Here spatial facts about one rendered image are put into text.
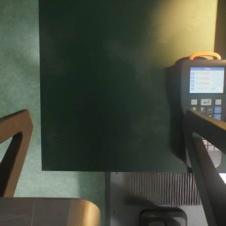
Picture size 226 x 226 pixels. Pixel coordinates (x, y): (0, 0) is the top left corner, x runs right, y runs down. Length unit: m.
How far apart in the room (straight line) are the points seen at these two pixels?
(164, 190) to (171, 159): 0.59
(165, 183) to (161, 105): 0.63
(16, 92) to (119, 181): 0.75
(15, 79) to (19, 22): 0.31
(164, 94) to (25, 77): 0.96
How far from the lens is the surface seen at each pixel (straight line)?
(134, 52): 0.39
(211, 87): 0.39
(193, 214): 1.08
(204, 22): 0.43
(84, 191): 1.27
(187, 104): 0.37
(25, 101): 1.23
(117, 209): 1.01
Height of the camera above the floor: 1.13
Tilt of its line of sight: 85 degrees down
